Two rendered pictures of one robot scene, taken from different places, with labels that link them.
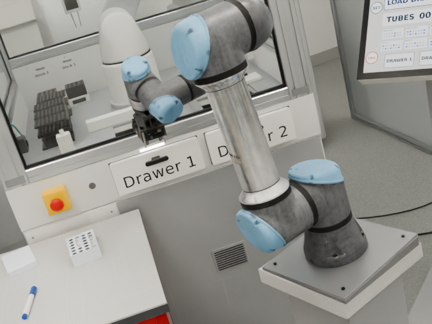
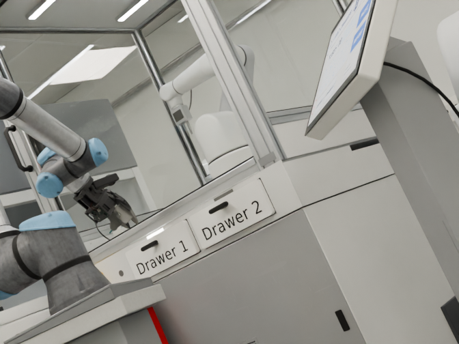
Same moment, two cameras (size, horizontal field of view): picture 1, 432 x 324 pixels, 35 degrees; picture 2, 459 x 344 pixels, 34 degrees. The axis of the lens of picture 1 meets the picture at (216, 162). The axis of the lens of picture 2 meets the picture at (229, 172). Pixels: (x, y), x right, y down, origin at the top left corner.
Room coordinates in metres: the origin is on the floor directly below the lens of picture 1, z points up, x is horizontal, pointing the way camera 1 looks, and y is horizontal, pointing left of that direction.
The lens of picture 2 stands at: (0.43, -1.71, 0.69)
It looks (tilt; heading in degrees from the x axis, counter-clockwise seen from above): 8 degrees up; 43
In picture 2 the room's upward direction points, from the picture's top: 25 degrees counter-clockwise
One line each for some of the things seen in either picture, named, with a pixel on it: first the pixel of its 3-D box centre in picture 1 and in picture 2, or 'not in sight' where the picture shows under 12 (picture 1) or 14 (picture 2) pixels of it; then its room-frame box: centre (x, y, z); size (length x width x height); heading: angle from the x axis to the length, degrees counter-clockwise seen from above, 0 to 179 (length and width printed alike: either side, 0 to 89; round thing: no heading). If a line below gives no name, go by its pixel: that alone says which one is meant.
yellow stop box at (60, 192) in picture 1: (56, 200); not in sight; (1.94, 0.51, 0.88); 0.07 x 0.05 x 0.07; 97
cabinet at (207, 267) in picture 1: (184, 226); (309, 336); (2.49, 0.20, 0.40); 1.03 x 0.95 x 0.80; 97
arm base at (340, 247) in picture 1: (331, 231); (75, 286); (1.40, -0.22, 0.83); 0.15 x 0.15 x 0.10
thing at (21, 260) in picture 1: (18, 260); not in sight; (1.82, 0.64, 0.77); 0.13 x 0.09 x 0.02; 20
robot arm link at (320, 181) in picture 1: (317, 190); (51, 241); (1.39, -0.21, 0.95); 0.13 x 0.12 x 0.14; 118
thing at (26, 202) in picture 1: (150, 121); (253, 218); (2.49, 0.20, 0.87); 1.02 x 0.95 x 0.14; 97
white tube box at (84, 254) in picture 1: (83, 247); not in sight; (1.77, 0.44, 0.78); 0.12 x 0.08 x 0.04; 13
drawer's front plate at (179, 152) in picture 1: (157, 166); (161, 252); (2.00, 0.18, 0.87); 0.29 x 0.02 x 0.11; 97
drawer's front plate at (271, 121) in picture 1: (251, 135); (230, 215); (2.04, -0.13, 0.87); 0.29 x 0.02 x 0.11; 97
